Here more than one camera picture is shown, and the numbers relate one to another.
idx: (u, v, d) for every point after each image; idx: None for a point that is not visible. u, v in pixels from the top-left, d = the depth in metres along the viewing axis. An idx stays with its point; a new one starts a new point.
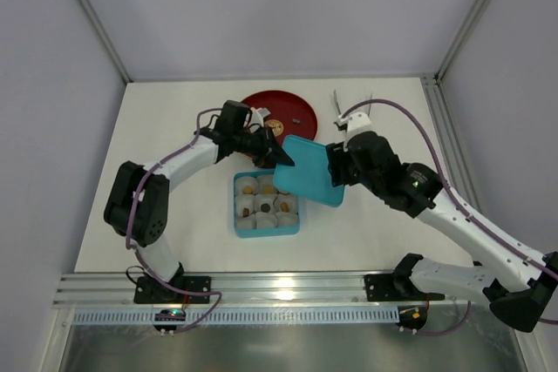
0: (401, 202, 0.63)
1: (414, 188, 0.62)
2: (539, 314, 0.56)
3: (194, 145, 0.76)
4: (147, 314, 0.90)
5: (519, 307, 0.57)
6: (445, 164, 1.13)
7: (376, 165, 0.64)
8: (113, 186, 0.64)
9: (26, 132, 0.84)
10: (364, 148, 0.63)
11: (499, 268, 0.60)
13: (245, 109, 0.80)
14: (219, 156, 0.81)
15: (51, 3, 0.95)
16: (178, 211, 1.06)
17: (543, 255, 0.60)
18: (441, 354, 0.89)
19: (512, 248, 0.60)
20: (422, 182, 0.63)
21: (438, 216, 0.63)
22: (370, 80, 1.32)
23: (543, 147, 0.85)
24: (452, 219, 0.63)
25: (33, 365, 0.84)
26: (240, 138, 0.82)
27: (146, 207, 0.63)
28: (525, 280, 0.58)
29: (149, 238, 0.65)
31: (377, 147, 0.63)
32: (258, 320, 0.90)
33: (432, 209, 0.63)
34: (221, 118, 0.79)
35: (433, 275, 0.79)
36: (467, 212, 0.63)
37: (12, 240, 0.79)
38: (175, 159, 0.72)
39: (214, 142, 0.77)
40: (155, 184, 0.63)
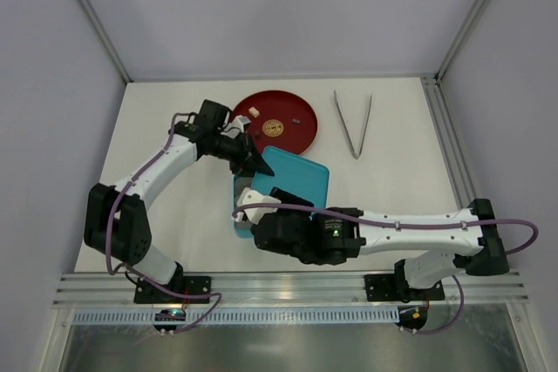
0: (337, 256, 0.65)
1: (338, 239, 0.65)
2: (503, 261, 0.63)
3: (168, 150, 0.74)
4: (147, 314, 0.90)
5: (488, 266, 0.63)
6: (445, 164, 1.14)
7: (293, 243, 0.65)
8: (87, 213, 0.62)
9: (25, 132, 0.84)
10: (271, 238, 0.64)
11: (452, 246, 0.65)
13: (223, 108, 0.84)
14: (198, 152, 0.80)
15: (51, 3, 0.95)
16: (174, 212, 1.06)
17: (469, 209, 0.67)
18: (441, 354, 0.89)
19: (449, 225, 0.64)
20: (340, 226, 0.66)
21: (375, 246, 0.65)
22: (370, 80, 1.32)
23: (543, 147, 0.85)
24: (388, 239, 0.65)
25: (33, 365, 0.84)
26: (218, 138, 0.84)
27: (125, 229, 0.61)
28: (475, 242, 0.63)
29: (134, 258, 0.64)
31: (281, 232, 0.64)
32: (258, 320, 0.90)
33: (365, 246, 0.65)
34: (201, 115, 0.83)
35: (421, 273, 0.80)
36: (393, 222, 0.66)
37: (13, 240, 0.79)
38: (150, 172, 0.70)
39: (191, 142, 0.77)
40: (132, 206, 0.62)
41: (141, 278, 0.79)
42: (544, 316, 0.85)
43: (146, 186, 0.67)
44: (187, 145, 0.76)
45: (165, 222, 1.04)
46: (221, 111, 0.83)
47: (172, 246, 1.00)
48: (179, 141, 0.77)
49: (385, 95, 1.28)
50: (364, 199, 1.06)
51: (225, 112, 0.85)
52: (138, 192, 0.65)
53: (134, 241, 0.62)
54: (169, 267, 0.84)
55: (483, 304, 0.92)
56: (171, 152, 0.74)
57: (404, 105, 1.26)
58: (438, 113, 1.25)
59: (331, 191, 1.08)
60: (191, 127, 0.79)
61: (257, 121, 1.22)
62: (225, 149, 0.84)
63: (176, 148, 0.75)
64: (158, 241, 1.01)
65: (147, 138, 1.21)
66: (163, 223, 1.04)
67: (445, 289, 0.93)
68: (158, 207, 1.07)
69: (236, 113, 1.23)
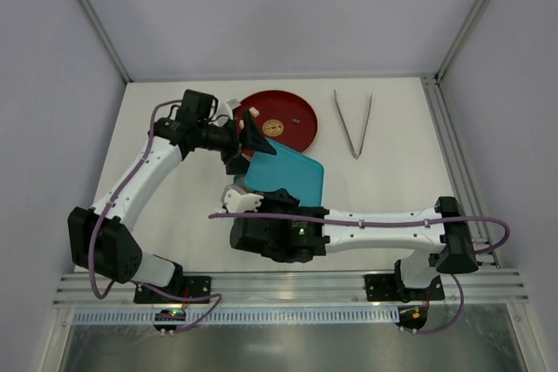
0: (303, 254, 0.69)
1: (303, 238, 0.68)
2: (469, 257, 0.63)
3: (147, 158, 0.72)
4: (147, 314, 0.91)
5: (452, 265, 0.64)
6: (445, 164, 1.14)
7: (261, 241, 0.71)
8: (71, 238, 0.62)
9: (25, 131, 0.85)
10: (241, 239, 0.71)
11: (418, 245, 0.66)
13: (206, 99, 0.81)
14: (183, 151, 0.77)
15: (52, 4, 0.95)
16: (172, 211, 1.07)
17: (435, 206, 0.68)
18: (441, 354, 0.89)
19: (413, 223, 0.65)
20: (307, 226, 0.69)
21: (339, 244, 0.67)
22: (370, 80, 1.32)
23: (543, 147, 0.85)
24: (351, 237, 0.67)
25: (34, 365, 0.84)
26: (207, 132, 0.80)
27: (110, 253, 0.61)
28: (438, 240, 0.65)
29: (125, 277, 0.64)
31: (248, 233, 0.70)
32: (257, 320, 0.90)
33: (330, 244, 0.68)
34: (184, 108, 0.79)
35: (414, 273, 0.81)
36: (357, 220, 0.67)
37: (13, 240, 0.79)
38: (130, 188, 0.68)
39: (172, 145, 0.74)
40: (112, 231, 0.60)
41: (141, 283, 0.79)
42: (543, 317, 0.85)
43: (127, 203, 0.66)
44: (167, 150, 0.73)
45: (163, 221, 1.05)
46: (203, 102, 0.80)
47: (171, 246, 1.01)
48: (159, 145, 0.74)
49: (385, 95, 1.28)
50: (363, 199, 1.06)
51: (207, 103, 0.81)
52: (118, 214, 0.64)
53: (121, 263, 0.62)
54: (169, 267, 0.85)
55: (483, 304, 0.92)
56: (152, 161, 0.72)
57: (404, 105, 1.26)
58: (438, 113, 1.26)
59: (331, 191, 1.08)
60: (172, 125, 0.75)
61: (257, 120, 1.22)
62: (216, 141, 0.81)
63: (156, 155, 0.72)
64: (156, 240, 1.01)
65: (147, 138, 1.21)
66: (161, 225, 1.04)
67: (445, 289, 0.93)
68: (155, 209, 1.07)
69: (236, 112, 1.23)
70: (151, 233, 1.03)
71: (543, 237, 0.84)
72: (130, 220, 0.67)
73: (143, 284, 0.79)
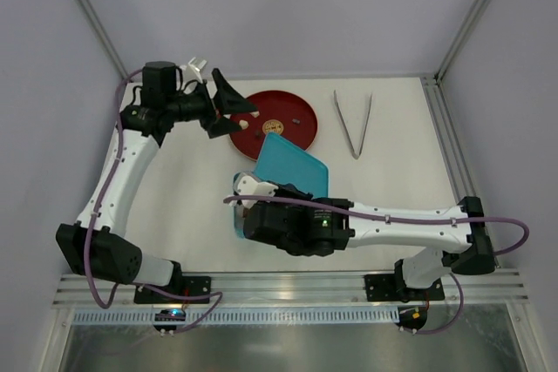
0: (324, 247, 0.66)
1: (327, 230, 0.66)
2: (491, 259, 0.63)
3: (123, 157, 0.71)
4: (147, 314, 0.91)
5: (469, 262, 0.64)
6: (445, 164, 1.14)
7: (279, 232, 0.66)
8: (64, 253, 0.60)
9: (25, 131, 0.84)
10: (257, 230, 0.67)
11: (442, 243, 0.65)
13: (166, 72, 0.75)
14: (159, 136, 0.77)
15: (52, 4, 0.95)
16: (170, 210, 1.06)
17: (460, 206, 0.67)
18: (441, 354, 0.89)
19: (440, 220, 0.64)
20: (329, 218, 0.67)
21: (364, 238, 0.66)
22: (370, 80, 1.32)
23: (543, 148, 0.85)
24: (377, 232, 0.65)
25: (33, 365, 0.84)
26: (178, 107, 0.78)
27: (108, 262, 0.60)
28: (464, 240, 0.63)
29: (129, 277, 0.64)
31: (267, 222, 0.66)
32: (258, 320, 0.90)
33: (354, 237, 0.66)
34: (147, 88, 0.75)
35: (418, 272, 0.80)
36: (384, 215, 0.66)
37: (14, 240, 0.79)
38: (112, 193, 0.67)
39: (145, 137, 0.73)
40: (105, 243, 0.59)
41: (141, 283, 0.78)
42: (543, 317, 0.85)
43: (112, 210, 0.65)
44: (140, 144, 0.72)
45: (161, 220, 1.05)
46: (165, 76, 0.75)
47: (171, 246, 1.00)
48: (131, 139, 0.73)
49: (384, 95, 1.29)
50: (363, 199, 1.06)
51: (169, 76, 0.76)
52: (105, 223, 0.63)
53: (122, 267, 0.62)
54: (167, 267, 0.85)
55: (483, 304, 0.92)
56: (127, 158, 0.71)
57: (404, 106, 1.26)
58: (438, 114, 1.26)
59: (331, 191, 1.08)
60: (140, 114, 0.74)
61: (257, 120, 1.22)
62: (192, 113, 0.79)
63: (131, 150, 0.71)
64: (153, 240, 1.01)
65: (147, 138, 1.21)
66: (161, 224, 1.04)
67: (445, 289, 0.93)
68: (153, 208, 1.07)
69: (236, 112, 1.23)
70: (150, 233, 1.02)
71: (541, 238, 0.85)
72: (119, 226, 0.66)
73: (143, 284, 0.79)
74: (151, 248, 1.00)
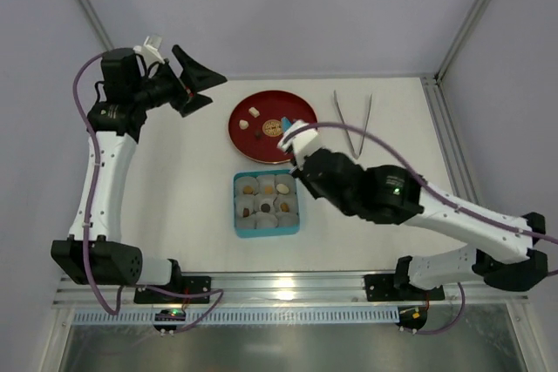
0: (388, 216, 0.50)
1: (399, 199, 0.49)
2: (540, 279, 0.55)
3: (102, 158, 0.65)
4: (146, 314, 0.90)
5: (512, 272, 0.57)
6: (445, 164, 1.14)
7: (343, 185, 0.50)
8: (64, 267, 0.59)
9: (25, 131, 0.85)
10: (323, 175, 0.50)
11: (498, 249, 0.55)
13: (130, 61, 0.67)
14: (136, 131, 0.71)
15: (51, 4, 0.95)
16: (169, 210, 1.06)
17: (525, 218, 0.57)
18: (442, 354, 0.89)
19: (506, 225, 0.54)
20: (403, 186, 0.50)
21: (427, 219, 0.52)
22: (370, 80, 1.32)
23: (543, 148, 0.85)
24: (444, 217, 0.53)
25: (34, 365, 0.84)
26: (147, 96, 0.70)
27: (111, 270, 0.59)
28: (524, 252, 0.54)
29: (133, 277, 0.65)
31: (339, 168, 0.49)
32: (258, 320, 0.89)
33: (421, 214, 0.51)
34: (110, 82, 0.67)
35: (434, 275, 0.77)
36: (455, 203, 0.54)
37: (13, 240, 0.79)
38: (100, 201, 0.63)
39: (120, 136, 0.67)
40: (102, 253, 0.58)
41: (141, 283, 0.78)
42: (543, 317, 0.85)
43: (104, 218, 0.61)
44: (119, 145, 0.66)
45: (160, 221, 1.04)
46: (125, 65, 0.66)
47: (170, 246, 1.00)
48: (106, 139, 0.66)
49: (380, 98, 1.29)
50: None
51: (132, 63, 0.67)
52: (100, 232, 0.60)
53: (125, 272, 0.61)
54: (166, 266, 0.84)
55: (483, 304, 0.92)
56: (107, 162, 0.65)
57: (404, 106, 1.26)
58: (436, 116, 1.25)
59: None
60: (110, 112, 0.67)
61: (257, 121, 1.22)
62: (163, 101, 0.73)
63: (110, 152, 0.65)
64: (149, 240, 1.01)
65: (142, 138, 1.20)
66: (161, 224, 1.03)
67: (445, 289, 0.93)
68: (153, 208, 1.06)
69: (236, 113, 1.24)
70: (149, 233, 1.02)
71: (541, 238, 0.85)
72: (115, 231, 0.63)
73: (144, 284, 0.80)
74: (148, 250, 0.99)
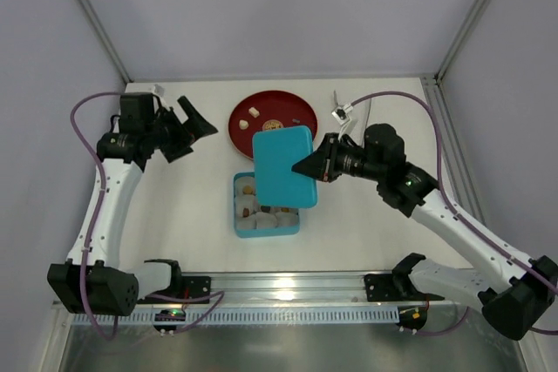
0: (395, 199, 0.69)
1: (408, 188, 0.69)
2: (522, 312, 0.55)
3: (108, 186, 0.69)
4: (147, 314, 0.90)
5: (503, 309, 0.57)
6: (445, 164, 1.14)
7: (387, 161, 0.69)
8: (61, 293, 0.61)
9: (25, 131, 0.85)
10: (381, 145, 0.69)
11: (486, 268, 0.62)
13: (144, 99, 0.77)
14: (140, 159, 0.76)
15: (51, 3, 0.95)
16: (168, 211, 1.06)
17: (530, 258, 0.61)
18: (441, 355, 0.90)
19: (497, 247, 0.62)
20: (416, 182, 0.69)
21: (426, 213, 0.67)
22: (370, 80, 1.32)
23: (542, 149, 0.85)
24: (440, 217, 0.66)
25: (34, 366, 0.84)
26: (156, 131, 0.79)
27: (105, 296, 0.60)
28: (507, 277, 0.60)
29: (129, 308, 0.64)
31: (391, 146, 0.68)
32: (258, 320, 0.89)
33: (421, 206, 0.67)
34: (126, 117, 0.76)
35: (441, 287, 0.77)
36: (455, 210, 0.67)
37: (14, 240, 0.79)
38: (101, 226, 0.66)
39: (127, 163, 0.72)
40: (100, 277, 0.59)
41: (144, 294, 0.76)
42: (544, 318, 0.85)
43: (104, 243, 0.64)
44: (124, 172, 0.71)
45: (160, 221, 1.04)
46: (142, 103, 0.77)
47: (170, 246, 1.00)
48: (113, 167, 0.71)
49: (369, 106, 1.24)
50: (364, 199, 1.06)
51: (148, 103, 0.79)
52: (98, 257, 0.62)
53: (121, 300, 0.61)
54: (165, 270, 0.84)
55: None
56: (112, 188, 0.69)
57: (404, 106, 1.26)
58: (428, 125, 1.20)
59: (332, 191, 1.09)
60: (119, 141, 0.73)
61: (257, 121, 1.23)
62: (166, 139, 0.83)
63: (115, 179, 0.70)
64: (149, 241, 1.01)
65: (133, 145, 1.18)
66: (161, 224, 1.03)
67: None
68: (153, 208, 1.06)
69: (236, 113, 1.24)
70: (149, 233, 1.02)
71: (541, 239, 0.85)
72: (113, 257, 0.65)
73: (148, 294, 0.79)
74: (147, 251, 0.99)
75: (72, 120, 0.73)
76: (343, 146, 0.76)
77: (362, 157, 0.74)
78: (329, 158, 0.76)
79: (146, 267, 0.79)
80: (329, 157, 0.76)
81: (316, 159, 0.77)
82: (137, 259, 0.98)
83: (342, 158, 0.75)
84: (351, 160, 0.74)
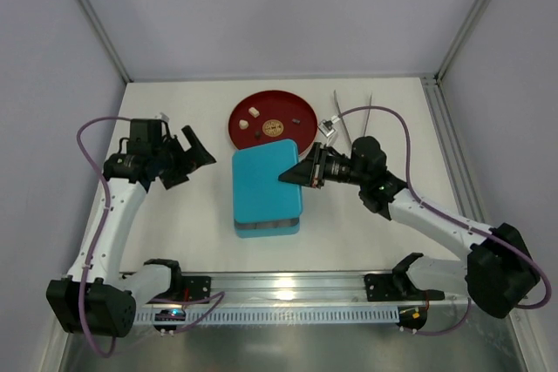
0: (373, 204, 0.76)
1: (384, 195, 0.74)
2: (490, 273, 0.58)
3: (112, 204, 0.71)
4: (146, 314, 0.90)
5: (472, 277, 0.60)
6: (445, 163, 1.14)
7: (370, 172, 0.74)
8: (58, 310, 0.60)
9: (25, 131, 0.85)
10: (365, 157, 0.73)
11: (452, 243, 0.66)
13: (153, 125, 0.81)
14: (146, 181, 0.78)
15: (51, 3, 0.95)
16: (167, 212, 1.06)
17: (491, 226, 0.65)
18: (440, 355, 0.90)
19: (457, 221, 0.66)
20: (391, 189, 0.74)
21: (396, 208, 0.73)
22: (370, 80, 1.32)
23: (542, 149, 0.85)
24: (408, 207, 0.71)
25: (33, 366, 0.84)
26: (159, 156, 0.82)
27: (102, 315, 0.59)
28: (469, 244, 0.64)
29: (125, 329, 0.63)
31: (375, 160, 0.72)
32: (258, 320, 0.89)
33: (392, 203, 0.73)
34: (134, 138, 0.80)
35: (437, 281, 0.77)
36: (419, 198, 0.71)
37: (13, 240, 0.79)
38: (103, 244, 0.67)
39: (132, 183, 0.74)
40: (98, 294, 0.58)
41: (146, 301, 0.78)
42: (544, 318, 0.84)
43: (105, 260, 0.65)
44: (129, 192, 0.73)
45: (160, 221, 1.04)
46: (152, 128, 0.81)
47: (170, 246, 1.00)
48: (119, 187, 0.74)
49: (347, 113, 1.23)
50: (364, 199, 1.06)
51: (156, 129, 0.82)
52: (98, 274, 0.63)
53: (117, 320, 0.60)
54: (166, 273, 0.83)
55: None
56: (116, 206, 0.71)
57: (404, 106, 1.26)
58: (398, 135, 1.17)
59: (332, 191, 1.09)
60: (126, 162, 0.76)
61: (257, 121, 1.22)
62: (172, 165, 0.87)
63: (119, 198, 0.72)
64: (148, 240, 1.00)
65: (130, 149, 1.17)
66: (161, 224, 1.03)
67: None
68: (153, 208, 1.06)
69: (236, 113, 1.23)
70: (149, 233, 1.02)
71: (541, 239, 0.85)
72: (112, 274, 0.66)
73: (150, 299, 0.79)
74: (147, 251, 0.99)
75: (80, 142, 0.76)
76: (326, 154, 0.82)
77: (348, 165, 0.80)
78: (317, 165, 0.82)
79: (145, 273, 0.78)
80: (318, 163, 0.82)
81: (304, 166, 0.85)
82: (137, 259, 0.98)
83: (330, 165, 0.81)
84: (339, 168, 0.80)
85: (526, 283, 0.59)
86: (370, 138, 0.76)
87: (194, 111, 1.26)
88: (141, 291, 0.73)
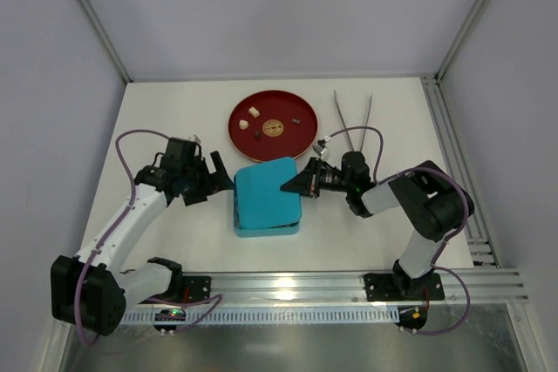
0: (357, 208, 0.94)
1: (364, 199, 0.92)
2: (407, 190, 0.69)
3: (134, 204, 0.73)
4: (147, 314, 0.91)
5: (402, 205, 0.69)
6: (445, 164, 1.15)
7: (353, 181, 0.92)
8: (53, 290, 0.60)
9: (26, 131, 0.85)
10: (351, 168, 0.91)
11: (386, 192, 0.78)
13: (189, 146, 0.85)
14: (168, 196, 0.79)
15: (51, 3, 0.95)
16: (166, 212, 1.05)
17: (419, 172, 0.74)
18: (440, 354, 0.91)
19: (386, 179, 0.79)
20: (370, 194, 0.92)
21: (367, 199, 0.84)
22: (370, 79, 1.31)
23: (542, 149, 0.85)
24: (366, 194, 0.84)
25: (34, 366, 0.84)
26: (187, 174, 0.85)
27: (94, 305, 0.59)
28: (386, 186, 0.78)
29: (110, 328, 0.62)
31: (358, 171, 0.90)
32: (257, 320, 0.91)
33: (363, 198, 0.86)
34: (168, 155, 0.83)
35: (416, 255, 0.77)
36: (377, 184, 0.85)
37: (13, 239, 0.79)
38: (117, 234, 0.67)
39: (158, 192, 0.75)
40: (98, 280, 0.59)
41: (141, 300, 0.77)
42: (544, 317, 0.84)
43: (113, 251, 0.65)
44: (153, 197, 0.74)
45: (159, 221, 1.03)
46: (187, 148, 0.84)
47: (169, 246, 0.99)
48: (145, 192, 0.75)
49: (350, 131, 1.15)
50: None
51: (192, 149, 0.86)
52: (104, 261, 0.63)
53: (105, 313, 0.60)
54: (165, 273, 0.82)
55: (484, 304, 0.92)
56: (138, 207, 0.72)
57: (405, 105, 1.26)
58: (379, 150, 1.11)
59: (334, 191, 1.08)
60: (158, 172, 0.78)
61: (257, 121, 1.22)
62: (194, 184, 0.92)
63: (143, 200, 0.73)
64: (148, 241, 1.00)
65: (128, 149, 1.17)
66: (160, 224, 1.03)
67: (445, 289, 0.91)
68: None
69: (236, 113, 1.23)
70: (148, 233, 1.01)
71: (540, 237, 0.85)
72: (114, 267, 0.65)
73: (146, 298, 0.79)
74: (146, 252, 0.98)
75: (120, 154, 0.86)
76: (320, 166, 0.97)
77: (339, 174, 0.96)
78: (314, 174, 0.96)
79: (146, 273, 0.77)
80: (314, 174, 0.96)
81: (302, 177, 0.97)
82: (136, 259, 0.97)
83: (323, 177, 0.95)
84: (332, 178, 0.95)
85: (445, 199, 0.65)
86: (357, 152, 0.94)
87: (194, 111, 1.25)
88: (135, 289, 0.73)
